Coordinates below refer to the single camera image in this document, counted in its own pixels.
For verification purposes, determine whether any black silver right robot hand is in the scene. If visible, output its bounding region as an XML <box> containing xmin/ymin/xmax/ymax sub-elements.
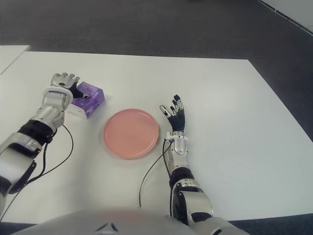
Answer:
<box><xmin>159</xmin><ymin>94</ymin><xmax>187</xmax><ymax>133</ymax></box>

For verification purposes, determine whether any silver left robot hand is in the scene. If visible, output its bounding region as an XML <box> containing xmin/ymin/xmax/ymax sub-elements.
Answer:
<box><xmin>50</xmin><ymin>72</ymin><xmax>91</xmax><ymax>100</ymax></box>

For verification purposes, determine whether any purple tissue paper pack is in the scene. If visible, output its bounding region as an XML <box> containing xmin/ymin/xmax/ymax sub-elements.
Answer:
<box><xmin>67</xmin><ymin>81</ymin><xmax>106</xmax><ymax>119</ymax></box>

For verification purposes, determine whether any pink round plate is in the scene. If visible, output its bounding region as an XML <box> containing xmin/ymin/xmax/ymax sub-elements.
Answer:
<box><xmin>103</xmin><ymin>108</ymin><xmax>160</xmax><ymax>160</ymax></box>

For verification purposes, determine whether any grey robot torso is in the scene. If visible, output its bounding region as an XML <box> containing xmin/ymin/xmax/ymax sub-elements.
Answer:
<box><xmin>9</xmin><ymin>208</ymin><xmax>196</xmax><ymax>235</ymax></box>

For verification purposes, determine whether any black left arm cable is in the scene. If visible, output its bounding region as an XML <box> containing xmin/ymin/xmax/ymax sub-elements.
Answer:
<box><xmin>0</xmin><ymin>124</ymin><xmax>74</xmax><ymax>216</ymax></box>

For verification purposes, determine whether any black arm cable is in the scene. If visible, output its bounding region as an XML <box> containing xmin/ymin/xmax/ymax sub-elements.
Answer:
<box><xmin>0</xmin><ymin>124</ymin><xmax>74</xmax><ymax>216</ymax></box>
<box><xmin>138</xmin><ymin>139</ymin><xmax>172</xmax><ymax>208</ymax></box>

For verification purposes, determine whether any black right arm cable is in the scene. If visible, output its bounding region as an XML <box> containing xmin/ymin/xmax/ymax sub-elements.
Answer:
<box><xmin>138</xmin><ymin>139</ymin><xmax>172</xmax><ymax>208</ymax></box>

